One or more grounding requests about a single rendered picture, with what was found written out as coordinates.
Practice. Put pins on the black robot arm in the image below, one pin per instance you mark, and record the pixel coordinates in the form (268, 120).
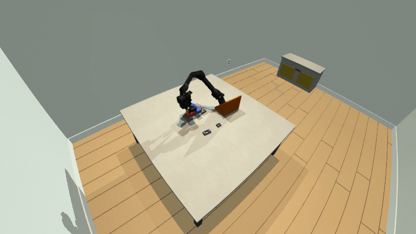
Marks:
(217, 94)

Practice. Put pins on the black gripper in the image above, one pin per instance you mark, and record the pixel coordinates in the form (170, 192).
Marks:
(191, 108)

